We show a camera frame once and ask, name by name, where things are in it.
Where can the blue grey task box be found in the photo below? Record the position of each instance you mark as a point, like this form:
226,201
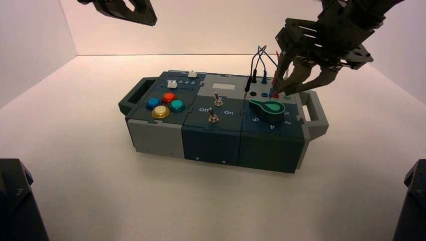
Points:
209,143

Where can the blue push button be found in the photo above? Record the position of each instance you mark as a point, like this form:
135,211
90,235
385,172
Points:
153,103

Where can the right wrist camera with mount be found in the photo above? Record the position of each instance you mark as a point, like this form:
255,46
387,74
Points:
296,36

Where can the teal rotary knob green pointer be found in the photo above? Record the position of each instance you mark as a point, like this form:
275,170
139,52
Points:
268,110

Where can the metal toggle switch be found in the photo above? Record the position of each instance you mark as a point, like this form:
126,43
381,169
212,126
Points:
218,100
213,117

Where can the green push button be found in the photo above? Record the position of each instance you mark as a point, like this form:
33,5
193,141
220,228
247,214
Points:
177,105

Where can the yellow push button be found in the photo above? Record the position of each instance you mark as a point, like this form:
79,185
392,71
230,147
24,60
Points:
160,111

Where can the white slider knob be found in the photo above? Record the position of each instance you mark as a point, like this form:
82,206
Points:
192,74
172,83

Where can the red push button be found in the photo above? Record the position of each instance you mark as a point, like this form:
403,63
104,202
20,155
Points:
168,97

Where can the white display window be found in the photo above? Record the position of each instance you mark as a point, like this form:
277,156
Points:
223,86

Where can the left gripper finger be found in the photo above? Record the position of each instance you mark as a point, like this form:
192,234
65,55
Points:
144,8
113,8

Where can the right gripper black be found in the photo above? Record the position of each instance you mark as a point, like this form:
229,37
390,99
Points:
339,46

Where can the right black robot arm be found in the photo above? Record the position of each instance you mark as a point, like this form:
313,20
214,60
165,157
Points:
359,11

